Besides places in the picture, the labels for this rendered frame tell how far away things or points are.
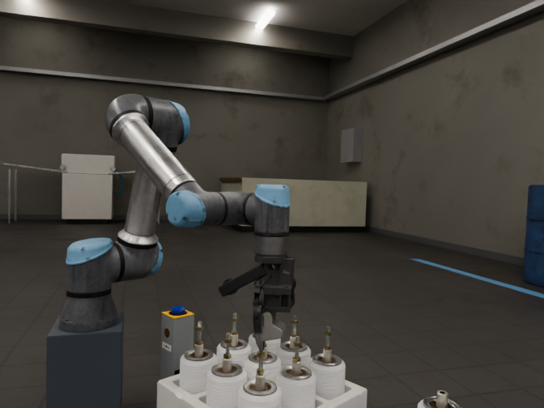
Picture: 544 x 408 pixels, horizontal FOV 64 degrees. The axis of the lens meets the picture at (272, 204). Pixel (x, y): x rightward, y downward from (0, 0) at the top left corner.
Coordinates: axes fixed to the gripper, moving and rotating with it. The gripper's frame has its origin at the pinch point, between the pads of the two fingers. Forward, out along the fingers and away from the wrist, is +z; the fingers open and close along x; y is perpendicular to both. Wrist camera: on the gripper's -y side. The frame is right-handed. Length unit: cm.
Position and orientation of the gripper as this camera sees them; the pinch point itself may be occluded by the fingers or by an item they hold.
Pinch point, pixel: (259, 344)
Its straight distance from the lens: 101.2
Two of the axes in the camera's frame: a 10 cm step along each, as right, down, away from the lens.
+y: 9.8, 0.4, -1.9
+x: 1.9, -0.4, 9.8
